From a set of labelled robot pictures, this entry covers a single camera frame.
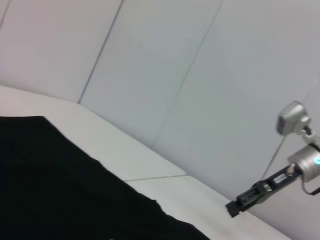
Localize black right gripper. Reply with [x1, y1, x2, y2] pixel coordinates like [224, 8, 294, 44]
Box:
[224, 166, 300, 219]

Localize black shirt with FREE print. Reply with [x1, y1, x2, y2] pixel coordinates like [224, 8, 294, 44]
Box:
[0, 115, 211, 240]

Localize thin grey camera cable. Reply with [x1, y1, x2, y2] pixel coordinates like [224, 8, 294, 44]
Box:
[258, 135, 287, 181]

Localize thin right wrist cable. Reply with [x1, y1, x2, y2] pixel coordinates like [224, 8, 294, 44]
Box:
[300, 179, 320, 196]

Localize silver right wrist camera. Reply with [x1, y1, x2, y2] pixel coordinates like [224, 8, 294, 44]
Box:
[276, 100, 312, 136]

